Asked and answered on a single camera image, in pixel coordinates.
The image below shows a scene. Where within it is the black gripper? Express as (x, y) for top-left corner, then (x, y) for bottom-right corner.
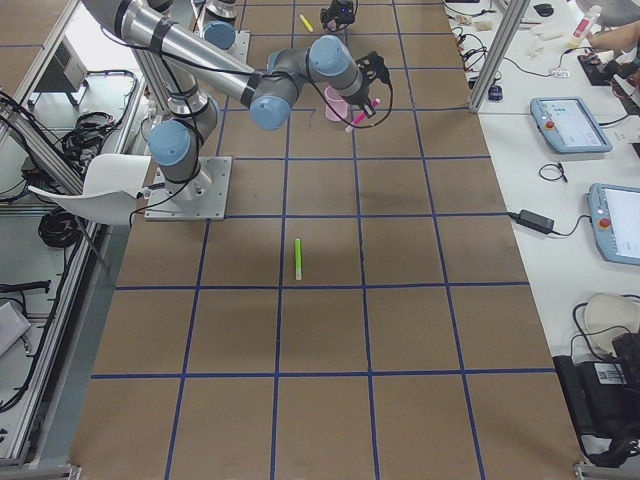
(320, 0), (357, 29)
(355, 51), (390, 118)

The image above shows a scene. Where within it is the pink pen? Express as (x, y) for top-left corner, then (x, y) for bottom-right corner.
(344, 98), (381, 133)

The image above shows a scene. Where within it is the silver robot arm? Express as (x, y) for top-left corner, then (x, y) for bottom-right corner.
(84, 1), (390, 202)

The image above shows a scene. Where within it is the pink mesh cup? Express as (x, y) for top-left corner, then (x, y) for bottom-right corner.
(324, 85), (349, 122)

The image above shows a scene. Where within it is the yellow pen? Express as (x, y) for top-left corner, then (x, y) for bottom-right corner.
(299, 14), (314, 33)

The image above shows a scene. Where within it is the green pen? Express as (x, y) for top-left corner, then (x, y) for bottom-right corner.
(294, 238), (303, 281)

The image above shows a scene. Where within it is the far blue teach pendant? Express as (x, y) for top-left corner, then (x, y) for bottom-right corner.
(529, 97), (613, 154)

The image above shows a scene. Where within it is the blue teach pendant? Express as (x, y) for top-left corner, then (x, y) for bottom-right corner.
(587, 183), (639, 266)
(529, 97), (613, 154)

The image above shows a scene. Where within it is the black power adapter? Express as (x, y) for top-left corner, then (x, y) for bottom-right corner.
(507, 209), (554, 235)

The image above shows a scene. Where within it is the near blue teach pendant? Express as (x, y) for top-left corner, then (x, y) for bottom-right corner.
(587, 183), (639, 266)

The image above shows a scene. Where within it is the white chair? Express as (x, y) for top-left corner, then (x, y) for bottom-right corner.
(28, 153), (151, 226)

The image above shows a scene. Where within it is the beige cap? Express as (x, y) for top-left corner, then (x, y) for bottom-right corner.
(584, 293), (639, 354)

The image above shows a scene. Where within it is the aluminium frame post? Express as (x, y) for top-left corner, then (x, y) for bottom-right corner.
(468, 0), (529, 113)

